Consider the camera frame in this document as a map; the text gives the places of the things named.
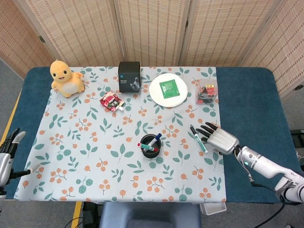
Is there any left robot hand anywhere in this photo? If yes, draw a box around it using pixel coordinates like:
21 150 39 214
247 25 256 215
0 128 34 189

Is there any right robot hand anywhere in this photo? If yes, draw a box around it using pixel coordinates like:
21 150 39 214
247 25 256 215
196 122 240 155

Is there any black cap marker pen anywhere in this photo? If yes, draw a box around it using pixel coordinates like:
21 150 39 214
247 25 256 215
190 125 209 154

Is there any black mesh pen holder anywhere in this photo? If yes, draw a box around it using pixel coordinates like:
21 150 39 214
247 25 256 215
140 134 164 159

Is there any blue marker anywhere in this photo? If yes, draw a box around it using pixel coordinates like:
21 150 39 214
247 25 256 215
142 133 162 152

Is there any red-capped teal whiteboard marker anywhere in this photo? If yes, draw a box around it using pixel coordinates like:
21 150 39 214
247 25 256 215
137 142 159 152

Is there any blue felt table cover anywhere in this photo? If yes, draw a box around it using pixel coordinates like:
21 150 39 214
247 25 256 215
0 66 301 205

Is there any clear box of coffee capsules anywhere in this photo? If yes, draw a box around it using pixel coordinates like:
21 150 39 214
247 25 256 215
195 78 219 105

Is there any white plastic bin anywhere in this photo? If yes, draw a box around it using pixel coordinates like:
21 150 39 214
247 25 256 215
199 202 228 216

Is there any green sachet packet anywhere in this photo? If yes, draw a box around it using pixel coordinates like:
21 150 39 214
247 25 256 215
159 80 181 98

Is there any white paper plate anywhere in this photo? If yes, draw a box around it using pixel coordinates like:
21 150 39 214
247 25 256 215
149 73 189 108

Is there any yellow plush dinosaur toy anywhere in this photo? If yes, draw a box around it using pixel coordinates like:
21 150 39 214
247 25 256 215
49 59 86 98

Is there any blue padded chair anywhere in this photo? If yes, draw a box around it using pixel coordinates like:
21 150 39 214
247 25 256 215
99 201 202 228

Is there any floral print tablecloth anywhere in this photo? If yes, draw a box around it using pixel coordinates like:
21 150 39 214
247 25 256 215
13 66 227 203

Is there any black cardboard product box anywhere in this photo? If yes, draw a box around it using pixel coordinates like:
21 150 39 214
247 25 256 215
118 61 141 93

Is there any red snack pouch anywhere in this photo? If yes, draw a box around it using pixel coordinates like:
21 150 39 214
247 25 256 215
99 91 125 112

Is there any woven folding screen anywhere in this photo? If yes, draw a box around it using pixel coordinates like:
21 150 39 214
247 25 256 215
0 0 304 95

